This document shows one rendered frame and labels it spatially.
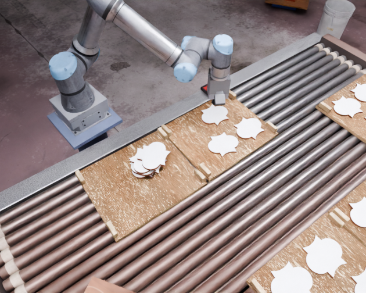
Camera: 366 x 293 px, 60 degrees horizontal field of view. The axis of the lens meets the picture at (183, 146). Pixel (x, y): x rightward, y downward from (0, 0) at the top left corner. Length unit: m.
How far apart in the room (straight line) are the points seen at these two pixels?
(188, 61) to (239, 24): 2.89
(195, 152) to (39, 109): 2.02
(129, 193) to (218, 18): 3.13
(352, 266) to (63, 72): 1.29
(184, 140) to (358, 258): 0.78
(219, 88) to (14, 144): 1.99
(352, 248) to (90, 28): 1.27
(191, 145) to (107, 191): 0.40
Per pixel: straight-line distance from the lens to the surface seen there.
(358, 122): 1.67
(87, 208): 1.27
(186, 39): 1.26
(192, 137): 1.40
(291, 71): 1.86
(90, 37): 1.42
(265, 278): 1.14
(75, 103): 1.49
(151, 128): 1.46
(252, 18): 4.14
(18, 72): 3.60
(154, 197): 1.23
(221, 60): 1.24
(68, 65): 1.41
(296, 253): 1.20
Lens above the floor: 2.00
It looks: 52 degrees down
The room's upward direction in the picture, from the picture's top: straight up
